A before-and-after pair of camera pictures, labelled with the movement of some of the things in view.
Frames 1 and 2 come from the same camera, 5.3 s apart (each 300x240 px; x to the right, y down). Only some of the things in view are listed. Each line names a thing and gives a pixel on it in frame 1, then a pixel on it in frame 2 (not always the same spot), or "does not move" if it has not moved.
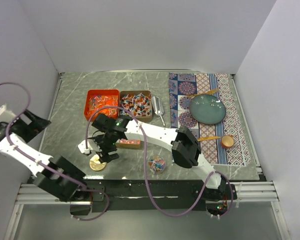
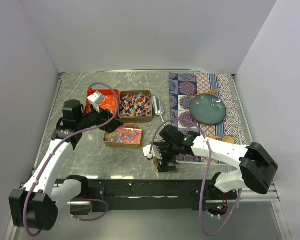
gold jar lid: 95,163 → 155,162
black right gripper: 104,156 → 163,166
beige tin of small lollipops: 139,102 does not move
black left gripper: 34,128 → 103,115
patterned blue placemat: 183,88 does not move
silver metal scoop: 158,107 does not move
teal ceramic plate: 207,109 does not move
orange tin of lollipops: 95,99 does not move
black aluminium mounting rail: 165,194 does not move
